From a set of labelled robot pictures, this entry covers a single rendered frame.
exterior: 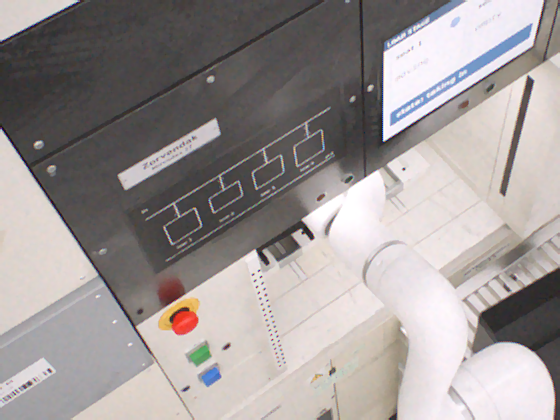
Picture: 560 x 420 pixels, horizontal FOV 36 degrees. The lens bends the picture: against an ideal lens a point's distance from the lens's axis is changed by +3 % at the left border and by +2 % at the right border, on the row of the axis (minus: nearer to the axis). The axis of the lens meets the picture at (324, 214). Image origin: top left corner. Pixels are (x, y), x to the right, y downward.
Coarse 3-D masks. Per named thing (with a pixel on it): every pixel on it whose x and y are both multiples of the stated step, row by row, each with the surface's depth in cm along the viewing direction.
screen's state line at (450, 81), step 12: (516, 36) 125; (528, 36) 127; (492, 48) 123; (504, 48) 125; (480, 60) 123; (492, 60) 125; (456, 72) 121; (468, 72) 124; (444, 84) 122; (456, 84) 124; (420, 96) 120; (432, 96) 122; (408, 108) 120; (396, 120) 121
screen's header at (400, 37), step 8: (456, 0) 108; (464, 0) 109; (440, 8) 107; (448, 8) 108; (432, 16) 107; (440, 16) 108; (416, 24) 106; (424, 24) 107; (400, 32) 105; (408, 32) 106; (392, 40) 105; (400, 40) 107
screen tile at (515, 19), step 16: (480, 0) 111; (496, 0) 114; (512, 0) 116; (528, 0) 119; (480, 16) 114; (512, 16) 120; (528, 16) 122; (480, 32) 117; (496, 32) 120; (480, 48) 121
